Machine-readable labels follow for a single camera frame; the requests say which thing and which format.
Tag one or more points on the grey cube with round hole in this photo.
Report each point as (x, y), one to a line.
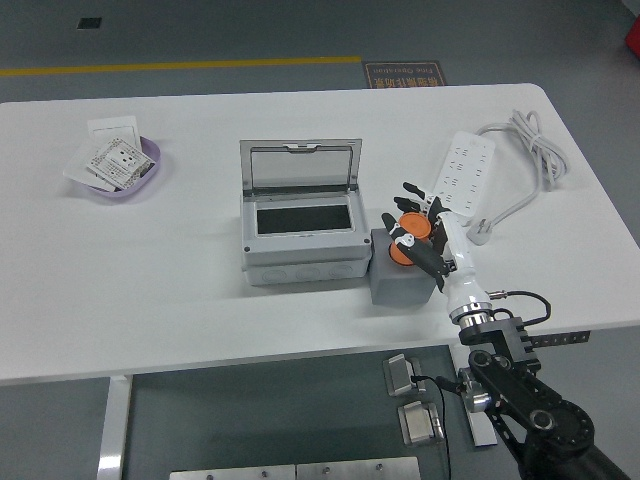
(400, 287)

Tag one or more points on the grey electrical box clear lid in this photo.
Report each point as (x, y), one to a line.
(300, 250)

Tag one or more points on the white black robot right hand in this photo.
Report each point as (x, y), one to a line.
(460, 250)

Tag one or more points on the printed white socket panel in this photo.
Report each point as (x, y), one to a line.
(117, 160)

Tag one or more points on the orange cylinder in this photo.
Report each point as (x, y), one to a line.
(415, 227)

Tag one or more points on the plain white switch plate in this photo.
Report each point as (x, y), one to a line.
(112, 127)

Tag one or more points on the black floor hatch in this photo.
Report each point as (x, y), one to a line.
(89, 23)

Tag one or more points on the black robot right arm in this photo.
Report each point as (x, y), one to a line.
(520, 395)

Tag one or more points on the metal floor socket box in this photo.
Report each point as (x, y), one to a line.
(419, 424)
(400, 375)

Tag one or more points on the metal base plate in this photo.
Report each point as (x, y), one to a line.
(357, 469)
(232, 473)

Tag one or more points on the yellow floor tape line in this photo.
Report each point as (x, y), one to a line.
(175, 65)

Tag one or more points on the white flat panel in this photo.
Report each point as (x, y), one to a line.
(77, 167)

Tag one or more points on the black table control strip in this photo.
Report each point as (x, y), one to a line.
(565, 338)

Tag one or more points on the brown floor sign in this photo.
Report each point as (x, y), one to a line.
(404, 75)

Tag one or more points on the purple tray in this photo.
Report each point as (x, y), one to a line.
(152, 152)

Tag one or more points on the white power strip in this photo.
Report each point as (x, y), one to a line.
(467, 160)

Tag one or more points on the red object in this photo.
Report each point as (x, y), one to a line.
(634, 32)

